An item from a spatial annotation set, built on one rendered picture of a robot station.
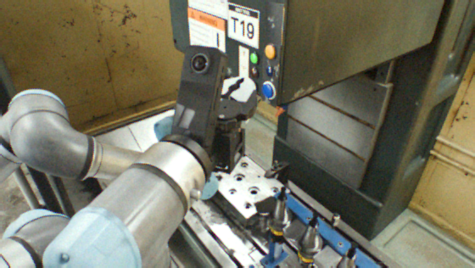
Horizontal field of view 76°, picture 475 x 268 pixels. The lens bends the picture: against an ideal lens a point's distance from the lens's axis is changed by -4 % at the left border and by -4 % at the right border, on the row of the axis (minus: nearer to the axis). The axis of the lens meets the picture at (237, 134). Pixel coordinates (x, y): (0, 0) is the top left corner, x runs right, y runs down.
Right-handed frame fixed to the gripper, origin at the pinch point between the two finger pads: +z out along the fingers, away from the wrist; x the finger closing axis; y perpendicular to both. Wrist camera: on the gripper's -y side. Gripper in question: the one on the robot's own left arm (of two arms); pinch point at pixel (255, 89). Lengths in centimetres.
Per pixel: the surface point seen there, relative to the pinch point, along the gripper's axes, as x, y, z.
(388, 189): 34, 48, 45
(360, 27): 32.5, -27.5, 2.4
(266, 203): 24.9, 21.8, -16.3
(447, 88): 34, 8, 68
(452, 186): 49, 57, 80
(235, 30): 18.3, -28.1, -21.1
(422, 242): 51, 87, 68
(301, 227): 37.2, 21.8, -14.6
